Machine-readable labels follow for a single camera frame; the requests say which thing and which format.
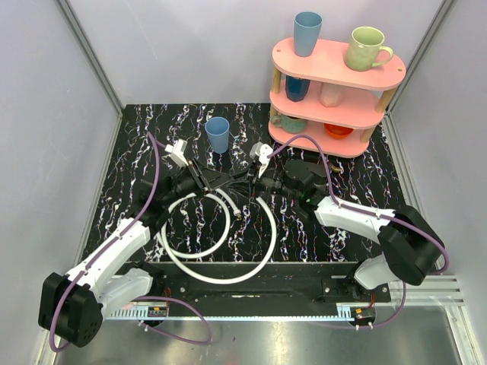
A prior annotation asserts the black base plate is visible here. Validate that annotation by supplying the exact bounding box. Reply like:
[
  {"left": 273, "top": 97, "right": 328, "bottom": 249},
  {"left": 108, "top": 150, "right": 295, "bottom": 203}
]
[{"left": 113, "top": 262, "right": 402, "bottom": 303}]

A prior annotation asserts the white flexible hose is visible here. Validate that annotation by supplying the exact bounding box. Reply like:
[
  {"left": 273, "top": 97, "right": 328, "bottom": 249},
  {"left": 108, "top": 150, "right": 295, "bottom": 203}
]
[{"left": 156, "top": 188, "right": 278, "bottom": 284}]

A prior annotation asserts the blue cup on mat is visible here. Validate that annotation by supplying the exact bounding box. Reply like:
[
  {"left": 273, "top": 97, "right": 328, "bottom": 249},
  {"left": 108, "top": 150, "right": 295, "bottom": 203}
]
[{"left": 205, "top": 116, "right": 230, "bottom": 154}]

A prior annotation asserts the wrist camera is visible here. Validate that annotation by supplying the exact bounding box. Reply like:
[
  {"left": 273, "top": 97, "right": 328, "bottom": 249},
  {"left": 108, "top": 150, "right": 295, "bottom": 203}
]
[
  {"left": 250, "top": 141, "right": 273, "bottom": 178},
  {"left": 164, "top": 139, "right": 189, "bottom": 167}
]

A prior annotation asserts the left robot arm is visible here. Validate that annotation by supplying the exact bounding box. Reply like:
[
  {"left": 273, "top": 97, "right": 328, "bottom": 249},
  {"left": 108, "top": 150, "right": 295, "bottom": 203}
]
[{"left": 38, "top": 160, "right": 233, "bottom": 348}]

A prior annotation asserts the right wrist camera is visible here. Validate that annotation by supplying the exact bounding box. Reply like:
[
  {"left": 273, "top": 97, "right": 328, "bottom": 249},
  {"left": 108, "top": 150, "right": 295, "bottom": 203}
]
[{"left": 250, "top": 141, "right": 273, "bottom": 178}]

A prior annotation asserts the orange bowl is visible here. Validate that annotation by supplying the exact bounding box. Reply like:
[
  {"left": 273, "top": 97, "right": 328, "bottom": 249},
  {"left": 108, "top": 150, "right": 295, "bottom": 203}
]
[{"left": 323, "top": 123, "right": 354, "bottom": 140}]

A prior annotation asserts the teal ceramic mug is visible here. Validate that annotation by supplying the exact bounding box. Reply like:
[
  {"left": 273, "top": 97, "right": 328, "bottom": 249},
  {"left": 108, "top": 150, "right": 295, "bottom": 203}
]
[{"left": 271, "top": 115, "right": 307, "bottom": 135}]

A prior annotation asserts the blue cup on shelf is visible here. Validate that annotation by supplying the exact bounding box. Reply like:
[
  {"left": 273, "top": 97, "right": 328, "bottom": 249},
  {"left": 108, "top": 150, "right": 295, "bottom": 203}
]
[{"left": 293, "top": 11, "right": 323, "bottom": 57}]

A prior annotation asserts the black marble mat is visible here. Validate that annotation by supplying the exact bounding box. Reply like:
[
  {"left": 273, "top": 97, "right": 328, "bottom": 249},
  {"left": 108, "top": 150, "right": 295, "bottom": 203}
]
[{"left": 82, "top": 103, "right": 406, "bottom": 262}]

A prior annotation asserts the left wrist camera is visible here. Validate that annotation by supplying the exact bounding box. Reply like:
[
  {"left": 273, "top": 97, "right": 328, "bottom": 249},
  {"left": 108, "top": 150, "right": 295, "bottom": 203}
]
[{"left": 164, "top": 139, "right": 189, "bottom": 167}]

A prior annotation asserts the green mug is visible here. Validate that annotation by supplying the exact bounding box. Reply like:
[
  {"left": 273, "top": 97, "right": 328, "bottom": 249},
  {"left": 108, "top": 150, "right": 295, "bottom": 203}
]
[{"left": 344, "top": 26, "right": 395, "bottom": 71}]

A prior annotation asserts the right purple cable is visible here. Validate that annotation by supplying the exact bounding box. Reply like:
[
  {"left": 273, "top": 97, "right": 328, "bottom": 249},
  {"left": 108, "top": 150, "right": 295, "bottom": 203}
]
[{"left": 266, "top": 135, "right": 452, "bottom": 330}]

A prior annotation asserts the pink faceted cup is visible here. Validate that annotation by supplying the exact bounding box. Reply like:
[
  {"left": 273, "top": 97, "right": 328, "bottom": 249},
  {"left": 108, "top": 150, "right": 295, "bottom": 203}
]
[{"left": 319, "top": 83, "right": 344, "bottom": 107}]

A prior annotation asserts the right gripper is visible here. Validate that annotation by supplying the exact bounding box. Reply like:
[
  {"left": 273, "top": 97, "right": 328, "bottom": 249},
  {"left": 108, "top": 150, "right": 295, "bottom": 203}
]
[{"left": 225, "top": 159, "right": 299, "bottom": 200}]

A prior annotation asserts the pink three-tier shelf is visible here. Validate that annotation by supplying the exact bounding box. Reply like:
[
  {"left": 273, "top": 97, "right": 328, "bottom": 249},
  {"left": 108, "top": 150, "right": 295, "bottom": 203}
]
[{"left": 269, "top": 38, "right": 406, "bottom": 158}]

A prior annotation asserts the dark blue cup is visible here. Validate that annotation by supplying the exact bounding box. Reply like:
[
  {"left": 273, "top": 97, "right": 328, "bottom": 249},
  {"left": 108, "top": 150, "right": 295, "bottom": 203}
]
[{"left": 285, "top": 75, "right": 310, "bottom": 102}]

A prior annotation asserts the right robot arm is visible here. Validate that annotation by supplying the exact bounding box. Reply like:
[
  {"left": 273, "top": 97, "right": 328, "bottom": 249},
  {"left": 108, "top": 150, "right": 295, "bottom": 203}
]
[{"left": 247, "top": 160, "right": 444, "bottom": 302}]

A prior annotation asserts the black spray gun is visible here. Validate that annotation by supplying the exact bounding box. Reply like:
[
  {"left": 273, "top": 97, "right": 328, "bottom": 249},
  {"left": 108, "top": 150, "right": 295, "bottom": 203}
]
[{"left": 326, "top": 162, "right": 342, "bottom": 173}]

